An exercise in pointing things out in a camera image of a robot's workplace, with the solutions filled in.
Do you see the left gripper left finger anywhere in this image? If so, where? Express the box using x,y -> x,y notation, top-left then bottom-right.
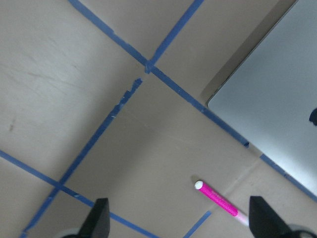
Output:
77,198 -> 110,238

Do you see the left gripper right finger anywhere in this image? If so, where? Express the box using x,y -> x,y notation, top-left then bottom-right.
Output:
249,196 -> 294,238

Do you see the silver laptop notebook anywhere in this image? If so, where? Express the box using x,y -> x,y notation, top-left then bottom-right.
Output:
208,0 -> 317,194

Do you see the pink marker pen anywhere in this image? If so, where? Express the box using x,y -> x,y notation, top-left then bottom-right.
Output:
194,180 -> 249,227

